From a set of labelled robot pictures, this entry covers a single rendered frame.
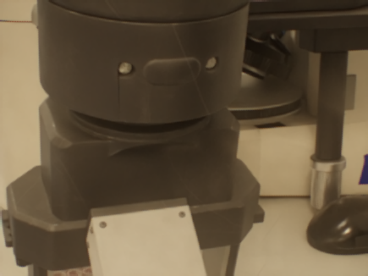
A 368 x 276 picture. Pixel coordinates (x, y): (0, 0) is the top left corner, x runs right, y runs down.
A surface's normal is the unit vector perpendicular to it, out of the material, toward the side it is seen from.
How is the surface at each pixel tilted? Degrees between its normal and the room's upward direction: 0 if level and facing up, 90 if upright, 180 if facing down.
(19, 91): 91
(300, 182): 90
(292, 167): 90
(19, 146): 91
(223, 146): 102
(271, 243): 0
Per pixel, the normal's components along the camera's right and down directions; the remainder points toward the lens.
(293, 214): 0.00, -0.96
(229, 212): 0.31, 0.47
